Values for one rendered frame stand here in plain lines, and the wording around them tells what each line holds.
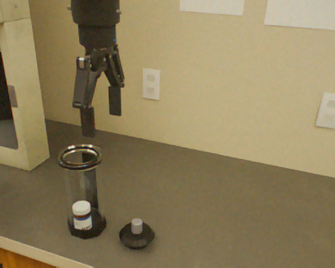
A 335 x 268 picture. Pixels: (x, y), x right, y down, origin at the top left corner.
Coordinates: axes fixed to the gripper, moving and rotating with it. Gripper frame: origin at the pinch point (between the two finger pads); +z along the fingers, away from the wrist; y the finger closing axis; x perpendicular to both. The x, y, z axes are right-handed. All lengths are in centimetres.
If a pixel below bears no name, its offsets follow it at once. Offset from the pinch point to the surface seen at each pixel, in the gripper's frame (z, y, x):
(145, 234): 28.2, 3.0, 12.0
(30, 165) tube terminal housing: 31, -16, -38
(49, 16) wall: -9, -60, -55
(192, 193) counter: 32.5, -24.8, 16.4
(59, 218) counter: 31.9, 2.0, -14.4
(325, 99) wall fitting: 8, -57, 49
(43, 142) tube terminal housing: 25, -25, -38
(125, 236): 28.2, 5.6, 7.8
